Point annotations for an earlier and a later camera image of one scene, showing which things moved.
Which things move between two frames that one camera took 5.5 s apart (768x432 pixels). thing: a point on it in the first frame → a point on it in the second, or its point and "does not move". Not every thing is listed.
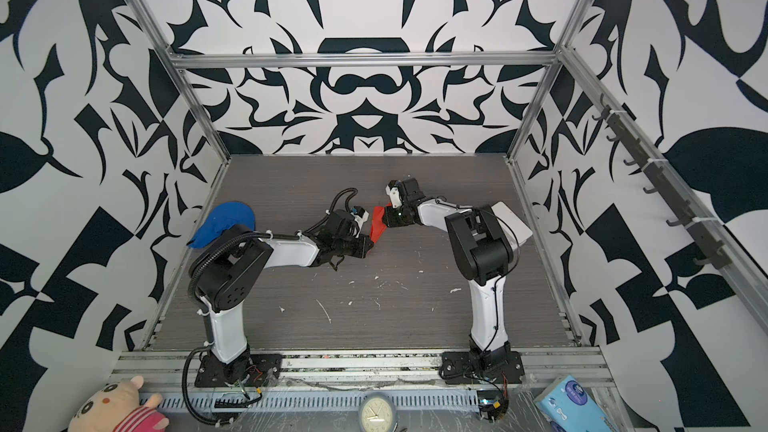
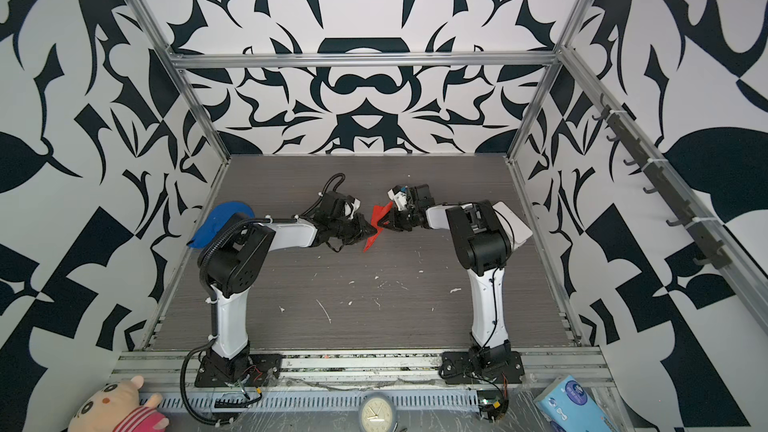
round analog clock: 377,412 does not move
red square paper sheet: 378,226 does not move
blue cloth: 221,218 does not move
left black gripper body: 353,247 → 353,231
